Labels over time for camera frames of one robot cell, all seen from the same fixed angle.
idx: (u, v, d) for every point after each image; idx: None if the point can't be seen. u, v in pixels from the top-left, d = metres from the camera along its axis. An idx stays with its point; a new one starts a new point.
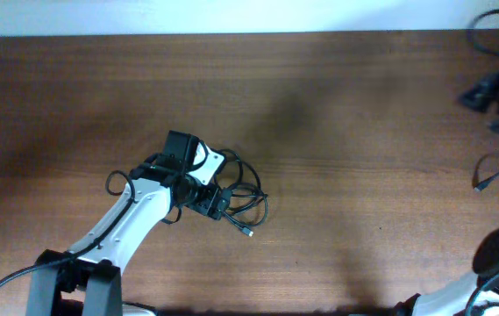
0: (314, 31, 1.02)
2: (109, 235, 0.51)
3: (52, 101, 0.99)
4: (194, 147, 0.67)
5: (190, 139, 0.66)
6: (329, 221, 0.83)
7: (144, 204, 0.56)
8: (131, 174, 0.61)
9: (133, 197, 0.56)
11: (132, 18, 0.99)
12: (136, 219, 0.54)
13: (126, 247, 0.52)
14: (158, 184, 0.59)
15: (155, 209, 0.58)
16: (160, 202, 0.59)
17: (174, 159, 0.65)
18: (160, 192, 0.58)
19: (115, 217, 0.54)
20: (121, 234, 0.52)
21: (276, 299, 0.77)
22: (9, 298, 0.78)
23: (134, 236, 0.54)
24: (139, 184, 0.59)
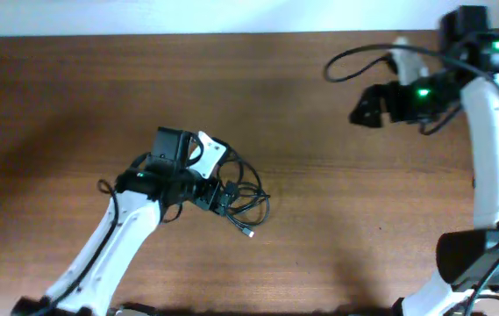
0: (315, 31, 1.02)
2: (89, 272, 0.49)
3: (52, 102, 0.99)
4: (184, 145, 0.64)
5: (180, 137, 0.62)
6: (330, 221, 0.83)
7: (128, 226, 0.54)
8: (117, 184, 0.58)
9: (116, 219, 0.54)
11: (132, 18, 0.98)
12: (118, 247, 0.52)
13: (110, 281, 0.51)
14: (145, 197, 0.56)
15: (140, 228, 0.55)
16: (147, 220, 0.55)
17: (164, 161, 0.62)
18: (146, 211, 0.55)
19: (96, 247, 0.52)
20: (103, 268, 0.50)
21: (276, 299, 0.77)
22: (10, 298, 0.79)
23: (118, 265, 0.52)
24: (125, 201, 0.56)
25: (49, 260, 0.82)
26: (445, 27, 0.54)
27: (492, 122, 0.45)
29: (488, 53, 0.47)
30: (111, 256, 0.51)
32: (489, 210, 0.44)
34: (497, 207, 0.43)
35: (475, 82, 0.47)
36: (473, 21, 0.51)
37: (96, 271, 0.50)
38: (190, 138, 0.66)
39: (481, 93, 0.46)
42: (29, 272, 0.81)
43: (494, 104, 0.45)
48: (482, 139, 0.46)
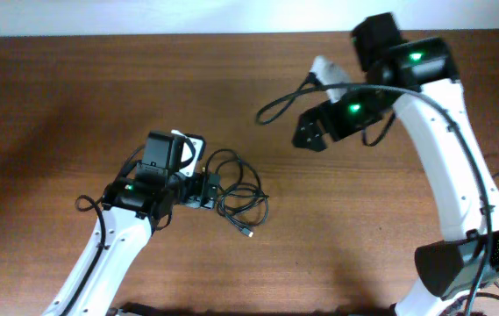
0: (315, 31, 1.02)
2: (76, 303, 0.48)
3: (52, 102, 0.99)
4: (176, 149, 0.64)
5: (171, 143, 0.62)
6: (330, 220, 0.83)
7: (115, 249, 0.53)
8: (106, 198, 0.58)
9: (103, 242, 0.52)
11: (132, 18, 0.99)
12: (106, 272, 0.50)
13: (98, 308, 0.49)
14: (133, 215, 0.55)
15: (129, 250, 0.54)
16: (135, 240, 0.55)
17: (154, 168, 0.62)
18: (134, 230, 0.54)
19: (82, 274, 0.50)
20: (91, 296, 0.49)
21: (276, 299, 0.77)
22: (10, 298, 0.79)
23: (108, 291, 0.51)
24: (112, 220, 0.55)
25: (49, 261, 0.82)
26: (357, 46, 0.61)
27: (433, 138, 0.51)
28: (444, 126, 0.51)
29: (408, 66, 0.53)
30: (99, 283, 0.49)
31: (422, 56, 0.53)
32: (456, 224, 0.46)
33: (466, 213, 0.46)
34: (461, 219, 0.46)
35: (406, 99, 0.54)
36: (383, 34, 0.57)
37: (84, 301, 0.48)
38: (182, 143, 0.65)
39: (417, 114, 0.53)
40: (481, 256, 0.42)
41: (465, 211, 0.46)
42: (29, 273, 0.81)
43: (428, 120, 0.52)
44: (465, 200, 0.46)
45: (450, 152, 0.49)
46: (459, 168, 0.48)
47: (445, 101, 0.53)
48: (431, 157, 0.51)
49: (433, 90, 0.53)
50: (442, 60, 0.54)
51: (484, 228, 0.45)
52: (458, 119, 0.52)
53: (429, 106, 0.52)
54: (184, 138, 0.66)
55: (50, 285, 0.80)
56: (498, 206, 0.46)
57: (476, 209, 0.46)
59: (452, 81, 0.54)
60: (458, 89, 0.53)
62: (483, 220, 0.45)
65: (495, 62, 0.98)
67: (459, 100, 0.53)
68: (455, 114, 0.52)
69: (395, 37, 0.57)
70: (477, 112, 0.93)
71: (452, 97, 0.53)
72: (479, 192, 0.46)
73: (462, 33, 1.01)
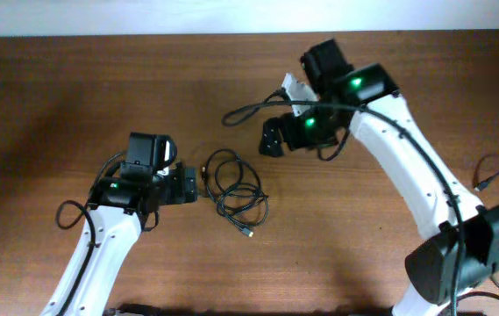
0: (314, 31, 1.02)
2: (72, 302, 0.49)
3: (52, 102, 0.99)
4: (160, 147, 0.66)
5: (155, 142, 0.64)
6: (330, 221, 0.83)
7: (106, 247, 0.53)
8: (92, 198, 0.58)
9: (93, 241, 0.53)
11: (132, 19, 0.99)
12: (99, 270, 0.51)
13: (95, 305, 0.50)
14: (122, 212, 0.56)
15: (119, 246, 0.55)
16: (124, 235, 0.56)
17: (139, 166, 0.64)
18: (124, 227, 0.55)
19: (76, 274, 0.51)
20: (86, 295, 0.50)
21: (277, 299, 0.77)
22: (10, 298, 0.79)
23: (103, 289, 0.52)
24: (101, 219, 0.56)
25: (48, 261, 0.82)
26: (308, 74, 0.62)
27: (389, 147, 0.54)
28: (395, 134, 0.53)
29: (351, 92, 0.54)
30: (94, 281, 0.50)
31: (361, 82, 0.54)
32: (428, 220, 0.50)
33: (435, 210, 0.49)
34: (431, 216, 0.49)
35: (355, 118, 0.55)
36: (328, 63, 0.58)
37: (80, 299, 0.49)
38: (166, 142, 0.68)
39: (369, 129, 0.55)
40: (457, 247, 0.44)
41: (431, 208, 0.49)
42: (29, 273, 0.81)
43: (380, 132, 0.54)
44: (430, 197, 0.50)
45: (407, 158, 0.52)
46: (418, 170, 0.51)
47: (391, 111, 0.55)
48: (393, 164, 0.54)
49: (379, 105, 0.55)
50: (381, 82, 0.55)
51: (455, 219, 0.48)
52: (407, 125, 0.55)
53: (378, 119, 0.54)
54: (168, 137, 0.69)
55: (50, 285, 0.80)
56: (463, 196, 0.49)
57: (442, 204, 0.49)
59: (393, 96, 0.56)
60: (401, 101, 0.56)
62: (453, 211, 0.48)
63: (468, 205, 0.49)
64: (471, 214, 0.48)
65: (495, 62, 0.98)
67: (404, 108, 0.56)
68: (403, 121, 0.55)
69: (339, 64, 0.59)
70: (477, 112, 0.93)
71: (397, 108, 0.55)
72: (441, 188, 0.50)
73: (462, 33, 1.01)
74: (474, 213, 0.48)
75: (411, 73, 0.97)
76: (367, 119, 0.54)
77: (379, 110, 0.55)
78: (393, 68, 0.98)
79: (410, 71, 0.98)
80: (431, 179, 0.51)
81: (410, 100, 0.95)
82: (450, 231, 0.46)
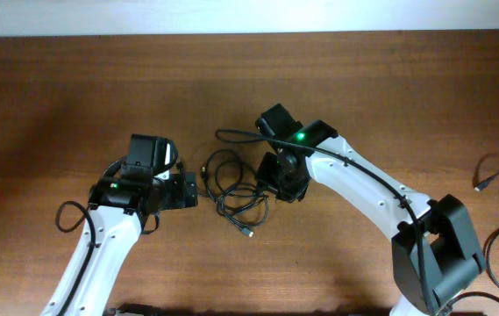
0: (315, 31, 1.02)
2: (73, 303, 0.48)
3: (52, 102, 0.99)
4: (161, 150, 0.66)
5: (156, 143, 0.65)
6: (330, 221, 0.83)
7: (106, 247, 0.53)
8: (92, 198, 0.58)
9: (93, 241, 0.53)
11: (132, 19, 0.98)
12: (100, 269, 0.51)
13: (95, 306, 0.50)
14: (122, 212, 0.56)
15: (120, 245, 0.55)
16: (124, 234, 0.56)
17: (139, 167, 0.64)
18: (123, 226, 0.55)
19: (76, 274, 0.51)
20: (87, 295, 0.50)
21: (276, 298, 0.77)
22: (10, 298, 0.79)
23: (103, 288, 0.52)
24: (101, 219, 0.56)
25: (49, 260, 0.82)
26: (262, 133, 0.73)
27: (340, 177, 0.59)
28: (341, 164, 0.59)
29: (296, 141, 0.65)
30: (94, 280, 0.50)
31: (307, 134, 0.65)
32: (389, 228, 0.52)
33: (390, 216, 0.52)
34: (390, 221, 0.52)
35: (308, 163, 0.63)
36: (279, 124, 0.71)
37: (80, 299, 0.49)
38: (166, 145, 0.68)
39: (321, 168, 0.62)
40: (417, 247, 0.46)
41: (387, 215, 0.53)
42: (29, 273, 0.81)
43: (329, 166, 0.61)
44: (383, 206, 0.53)
45: (356, 181, 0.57)
46: (368, 190, 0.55)
47: (334, 147, 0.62)
48: (350, 193, 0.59)
49: (324, 145, 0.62)
50: (324, 132, 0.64)
51: (408, 217, 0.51)
52: (350, 155, 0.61)
53: (323, 156, 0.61)
54: (168, 140, 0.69)
55: (50, 285, 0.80)
56: (411, 197, 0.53)
57: (395, 209, 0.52)
59: (333, 138, 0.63)
60: (340, 139, 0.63)
62: (405, 211, 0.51)
63: (419, 202, 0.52)
64: (424, 209, 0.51)
65: (495, 62, 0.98)
67: (345, 143, 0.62)
68: (345, 153, 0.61)
69: (288, 124, 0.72)
70: (477, 113, 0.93)
71: (338, 143, 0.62)
72: (389, 195, 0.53)
73: (462, 34, 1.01)
74: (427, 208, 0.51)
75: (410, 73, 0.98)
76: (315, 160, 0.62)
77: (323, 147, 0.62)
78: (394, 68, 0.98)
79: (409, 71, 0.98)
80: (382, 189, 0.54)
81: (410, 100, 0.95)
82: (407, 228, 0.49)
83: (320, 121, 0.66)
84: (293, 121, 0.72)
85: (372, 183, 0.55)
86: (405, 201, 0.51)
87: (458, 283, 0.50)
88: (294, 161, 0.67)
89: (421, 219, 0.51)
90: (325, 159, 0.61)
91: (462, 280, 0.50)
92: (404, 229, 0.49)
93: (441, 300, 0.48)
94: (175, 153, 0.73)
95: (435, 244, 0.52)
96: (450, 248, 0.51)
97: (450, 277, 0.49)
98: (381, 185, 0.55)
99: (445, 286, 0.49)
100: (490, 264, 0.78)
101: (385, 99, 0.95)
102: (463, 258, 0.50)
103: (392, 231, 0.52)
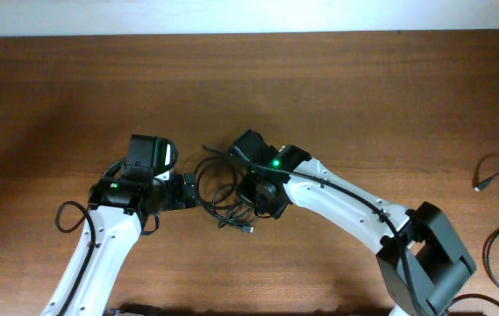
0: (315, 31, 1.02)
2: (73, 303, 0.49)
3: (52, 102, 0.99)
4: (160, 151, 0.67)
5: (156, 143, 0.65)
6: (329, 221, 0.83)
7: (106, 247, 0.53)
8: (92, 198, 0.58)
9: (93, 241, 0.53)
11: (132, 18, 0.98)
12: (100, 269, 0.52)
13: (95, 306, 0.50)
14: (122, 212, 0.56)
15: (120, 245, 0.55)
16: (125, 234, 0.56)
17: (139, 168, 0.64)
18: (123, 226, 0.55)
19: (75, 274, 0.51)
20: (87, 295, 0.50)
21: (276, 299, 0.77)
22: (10, 298, 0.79)
23: (103, 287, 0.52)
24: (101, 219, 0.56)
25: (49, 260, 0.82)
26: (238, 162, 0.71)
27: (320, 199, 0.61)
28: (318, 186, 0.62)
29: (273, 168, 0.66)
30: (94, 281, 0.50)
31: (281, 161, 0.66)
32: (372, 242, 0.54)
33: (371, 231, 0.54)
34: (372, 237, 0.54)
35: (286, 190, 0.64)
36: (253, 149, 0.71)
37: (80, 300, 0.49)
38: (166, 145, 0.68)
39: (300, 192, 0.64)
40: (402, 262, 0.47)
41: (367, 231, 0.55)
42: (29, 272, 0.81)
43: (307, 189, 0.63)
44: (363, 223, 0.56)
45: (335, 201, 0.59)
46: (347, 208, 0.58)
47: (310, 169, 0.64)
48: (331, 213, 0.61)
49: (298, 169, 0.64)
50: (297, 155, 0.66)
51: (386, 229, 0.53)
52: (325, 175, 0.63)
53: (300, 180, 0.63)
54: (168, 140, 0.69)
55: (50, 285, 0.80)
56: (389, 209, 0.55)
57: (374, 224, 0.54)
59: (308, 161, 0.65)
60: (314, 160, 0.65)
62: (384, 226, 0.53)
63: (396, 213, 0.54)
64: (403, 221, 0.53)
65: (495, 62, 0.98)
67: (318, 164, 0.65)
68: (321, 173, 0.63)
69: (260, 149, 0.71)
70: (477, 113, 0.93)
71: (312, 167, 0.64)
72: (367, 211, 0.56)
73: (463, 33, 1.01)
74: (405, 219, 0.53)
75: (409, 73, 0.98)
76: (292, 185, 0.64)
77: (300, 171, 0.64)
78: (394, 68, 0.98)
79: (409, 71, 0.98)
80: (360, 207, 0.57)
81: (410, 100, 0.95)
82: (389, 242, 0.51)
83: (293, 146, 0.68)
84: (269, 148, 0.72)
85: (350, 203, 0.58)
86: (384, 215, 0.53)
87: (452, 288, 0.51)
88: (274, 190, 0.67)
89: (402, 231, 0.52)
90: (302, 183, 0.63)
91: (454, 283, 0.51)
92: (387, 244, 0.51)
93: (436, 309, 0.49)
94: (176, 153, 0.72)
95: (422, 253, 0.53)
96: (437, 255, 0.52)
97: (442, 285, 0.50)
98: (359, 204, 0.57)
99: (438, 294, 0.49)
100: (490, 264, 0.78)
101: (384, 99, 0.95)
102: (452, 263, 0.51)
103: (374, 247, 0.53)
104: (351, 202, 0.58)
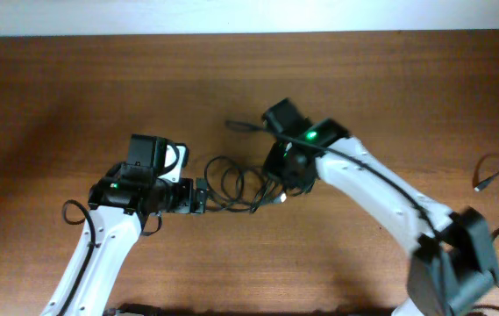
0: (315, 31, 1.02)
2: (73, 303, 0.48)
3: (52, 101, 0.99)
4: (160, 152, 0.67)
5: (156, 143, 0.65)
6: (330, 221, 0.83)
7: (106, 247, 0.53)
8: (92, 198, 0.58)
9: (93, 241, 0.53)
11: (132, 18, 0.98)
12: (100, 269, 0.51)
13: (95, 306, 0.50)
14: (122, 212, 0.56)
15: (120, 245, 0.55)
16: (125, 234, 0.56)
17: (139, 168, 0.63)
18: (123, 226, 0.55)
19: (76, 274, 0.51)
20: (87, 295, 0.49)
21: (276, 298, 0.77)
22: (10, 298, 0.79)
23: (103, 287, 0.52)
24: (101, 219, 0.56)
25: (49, 260, 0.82)
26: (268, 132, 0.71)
27: (354, 181, 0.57)
28: (356, 168, 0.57)
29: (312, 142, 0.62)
30: (94, 280, 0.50)
31: (318, 133, 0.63)
32: (406, 236, 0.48)
33: (407, 225, 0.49)
34: (406, 230, 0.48)
35: (319, 164, 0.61)
36: (288, 121, 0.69)
37: (80, 299, 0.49)
38: (166, 146, 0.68)
39: (333, 169, 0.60)
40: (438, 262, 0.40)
41: (403, 224, 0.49)
42: (30, 272, 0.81)
43: (343, 168, 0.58)
44: (401, 215, 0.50)
45: (371, 186, 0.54)
46: (384, 196, 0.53)
47: (349, 151, 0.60)
48: (362, 198, 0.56)
49: (338, 147, 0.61)
50: (335, 132, 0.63)
51: (427, 227, 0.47)
52: (364, 158, 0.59)
53: (336, 158, 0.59)
54: (167, 140, 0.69)
55: (50, 285, 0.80)
56: (430, 206, 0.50)
57: (413, 218, 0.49)
59: (346, 139, 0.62)
60: (354, 140, 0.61)
62: (424, 223, 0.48)
63: (438, 214, 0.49)
64: (445, 222, 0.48)
65: (495, 62, 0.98)
67: (360, 147, 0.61)
68: (360, 155, 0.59)
69: (295, 120, 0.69)
70: (477, 113, 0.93)
71: (351, 146, 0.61)
72: (408, 205, 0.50)
73: (463, 33, 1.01)
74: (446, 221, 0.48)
75: (410, 73, 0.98)
76: (327, 161, 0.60)
77: (336, 149, 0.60)
78: (394, 68, 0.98)
79: (409, 71, 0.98)
80: (400, 198, 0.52)
81: (410, 100, 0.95)
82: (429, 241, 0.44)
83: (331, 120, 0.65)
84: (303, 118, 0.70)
85: (388, 192, 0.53)
86: (424, 213, 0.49)
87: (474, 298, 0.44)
88: (303, 161, 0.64)
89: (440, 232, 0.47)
90: (340, 161, 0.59)
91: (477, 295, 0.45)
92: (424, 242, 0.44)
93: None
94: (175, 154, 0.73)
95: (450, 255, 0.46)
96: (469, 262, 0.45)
97: (468, 293, 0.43)
98: (400, 195, 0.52)
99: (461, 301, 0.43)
100: None
101: (384, 100, 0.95)
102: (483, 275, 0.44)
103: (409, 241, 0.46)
104: (389, 192, 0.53)
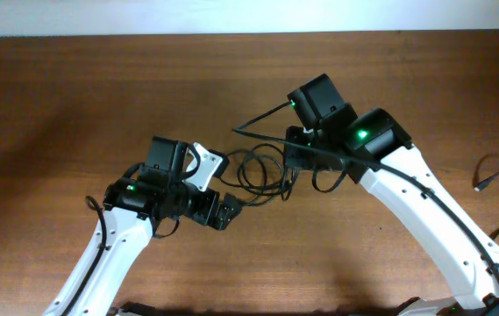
0: (315, 31, 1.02)
2: (77, 304, 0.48)
3: (53, 102, 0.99)
4: (181, 154, 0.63)
5: (177, 147, 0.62)
6: (330, 221, 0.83)
7: (116, 250, 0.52)
8: (108, 198, 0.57)
9: (103, 243, 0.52)
11: (133, 18, 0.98)
12: (107, 273, 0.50)
13: (98, 310, 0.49)
14: (134, 217, 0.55)
15: (130, 249, 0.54)
16: (137, 239, 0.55)
17: (158, 172, 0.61)
18: (135, 230, 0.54)
19: (83, 275, 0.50)
20: (91, 298, 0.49)
21: (276, 298, 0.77)
22: (11, 298, 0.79)
23: (110, 290, 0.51)
24: (114, 220, 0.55)
25: (49, 260, 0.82)
26: (300, 111, 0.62)
27: (415, 209, 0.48)
28: (417, 192, 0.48)
29: (360, 146, 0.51)
30: (101, 283, 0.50)
31: (370, 134, 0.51)
32: (470, 290, 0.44)
33: (474, 279, 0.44)
34: (473, 288, 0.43)
35: (369, 176, 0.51)
36: (325, 107, 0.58)
37: (84, 302, 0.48)
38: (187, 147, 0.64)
39: (385, 188, 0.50)
40: None
41: (470, 277, 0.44)
42: (30, 272, 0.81)
43: (401, 190, 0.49)
44: (468, 266, 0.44)
45: (434, 222, 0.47)
46: (448, 237, 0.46)
47: (408, 168, 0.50)
48: (417, 227, 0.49)
49: (395, 160, 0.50)
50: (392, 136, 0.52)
51: (497, 286, 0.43)
52: (426, 181, 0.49)
53: (394, 176, 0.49)
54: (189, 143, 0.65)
55: (50, 286, 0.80)
56: None
57: (482, 273, 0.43)
59: (408, 148, 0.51)
60: (417, 154, 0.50)
62: (494, 279, 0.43)
63: None
64: None
65: (495, 62, 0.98)
67: (422, 161, 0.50)
68: (424, 177, 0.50)
69: (336, 105, 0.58)
70: (477, 113, 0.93)
71: (413, 162, 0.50)
72: (477, 254, 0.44)
73: (463, 33, 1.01)
74: None
75: (410, 73, 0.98)
76: (381, 176, 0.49)
77: (392, 164, 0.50)
78: (394, 69, 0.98)
79: (409, 71, 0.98)
80: (466, 245, 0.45)
81: (409, 100, 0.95)
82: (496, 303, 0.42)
83: (383, 112, 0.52)
84: (345, 104, 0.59)
85: (453, 233, 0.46)
86: (497, 269, 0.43)
87: None
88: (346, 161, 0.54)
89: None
90: (401, 180, 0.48)
91: None
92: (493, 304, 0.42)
93: None
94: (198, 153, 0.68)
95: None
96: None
97: None
98: (466, 240, 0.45)
99: None
100: None
101: (384, 100, 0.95)
102: None
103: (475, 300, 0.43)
104: (457, 234, 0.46)
